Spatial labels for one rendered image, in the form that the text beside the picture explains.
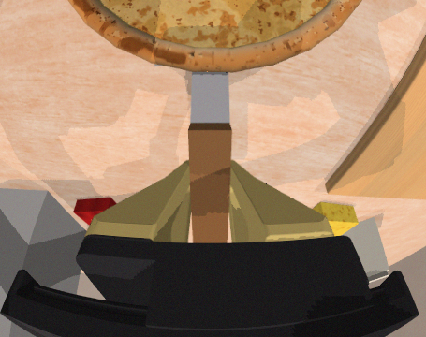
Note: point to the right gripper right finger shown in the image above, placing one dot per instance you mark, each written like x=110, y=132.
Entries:
x=271, y=215

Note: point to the yellow sponge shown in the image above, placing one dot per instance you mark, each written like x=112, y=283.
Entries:
x=341, y=217

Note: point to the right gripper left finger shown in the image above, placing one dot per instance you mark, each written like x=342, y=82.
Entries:
x=150, y=212

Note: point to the wooden cutting board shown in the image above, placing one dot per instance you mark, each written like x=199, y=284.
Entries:
x=390, y=159

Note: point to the metal spatula with brown handle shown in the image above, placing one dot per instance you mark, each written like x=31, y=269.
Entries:
x=209, y=147

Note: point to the red block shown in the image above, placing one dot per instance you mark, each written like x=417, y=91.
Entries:
x=86, y=209

